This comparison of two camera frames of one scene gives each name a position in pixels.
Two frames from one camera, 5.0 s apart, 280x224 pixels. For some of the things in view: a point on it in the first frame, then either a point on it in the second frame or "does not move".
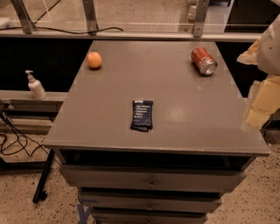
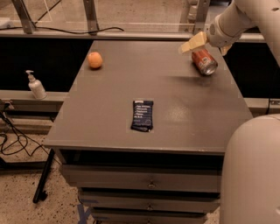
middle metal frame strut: x=89 y=10 does not move
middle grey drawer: x=150 y=199 does not move
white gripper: x=269 y=51 → x=216 y=37
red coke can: x=202 y=60 does not move
